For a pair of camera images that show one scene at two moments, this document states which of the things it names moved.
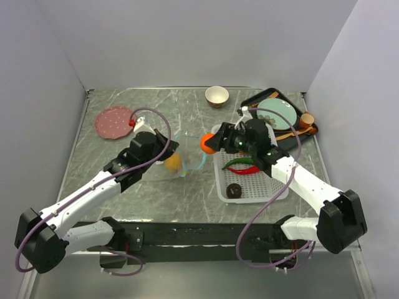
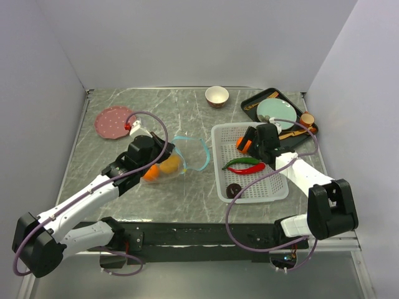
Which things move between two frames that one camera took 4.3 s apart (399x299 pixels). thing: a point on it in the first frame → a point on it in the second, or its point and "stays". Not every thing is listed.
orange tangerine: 205,148 → 153,173
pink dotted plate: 113,122 stays
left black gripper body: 159,146 stays
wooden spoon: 298,132 stays
